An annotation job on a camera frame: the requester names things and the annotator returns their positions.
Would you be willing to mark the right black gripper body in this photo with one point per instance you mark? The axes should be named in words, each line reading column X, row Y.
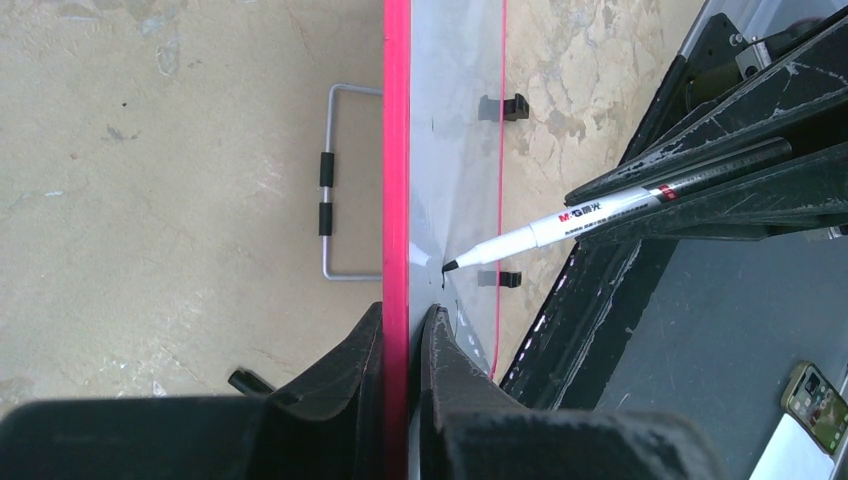
column 714, row 86

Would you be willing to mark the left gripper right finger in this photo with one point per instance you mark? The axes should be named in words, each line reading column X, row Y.
column 471, row 429

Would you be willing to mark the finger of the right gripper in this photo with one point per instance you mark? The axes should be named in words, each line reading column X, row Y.
column 803, row 98
column 805, row 193

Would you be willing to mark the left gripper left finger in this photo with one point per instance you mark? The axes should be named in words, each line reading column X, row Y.
column 323, row 424

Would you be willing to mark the black marker cap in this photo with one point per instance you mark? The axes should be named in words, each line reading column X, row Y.
column 247, row 382

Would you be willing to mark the black white marker pen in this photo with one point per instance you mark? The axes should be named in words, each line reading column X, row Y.
column 592, row 214

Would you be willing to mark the red framed whiteboard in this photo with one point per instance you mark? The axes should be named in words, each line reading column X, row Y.
column 443, row 98

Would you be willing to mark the smartphone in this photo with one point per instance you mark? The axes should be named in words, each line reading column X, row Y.
column 811, row 400

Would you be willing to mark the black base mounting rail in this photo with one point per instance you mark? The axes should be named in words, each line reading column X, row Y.
column 566, row 323

